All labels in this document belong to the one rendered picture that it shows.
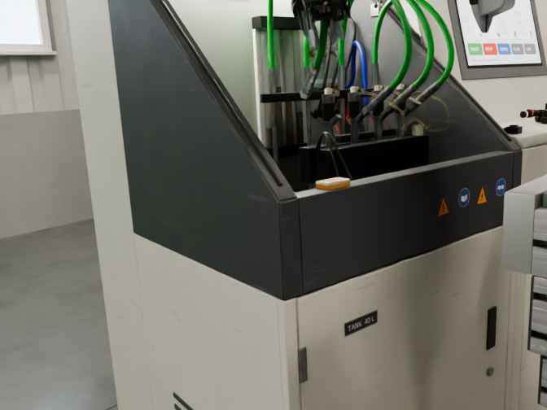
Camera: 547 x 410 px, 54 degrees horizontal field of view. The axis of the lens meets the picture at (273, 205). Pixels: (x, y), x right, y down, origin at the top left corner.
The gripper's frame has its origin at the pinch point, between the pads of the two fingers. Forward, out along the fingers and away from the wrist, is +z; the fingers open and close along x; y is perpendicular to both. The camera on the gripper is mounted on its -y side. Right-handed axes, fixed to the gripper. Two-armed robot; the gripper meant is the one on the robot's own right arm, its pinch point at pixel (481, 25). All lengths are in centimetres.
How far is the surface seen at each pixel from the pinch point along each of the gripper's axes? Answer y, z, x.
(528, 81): -28, 12, 71
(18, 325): -223, 121, -48
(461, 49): -29.8, 1.8, 38.4
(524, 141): -3.1, 23.9, 23.7
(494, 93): -27, 14, 51
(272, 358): -7, 53, -47
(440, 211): -3.0, 34.4, -7.1
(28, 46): -425, -32, 27
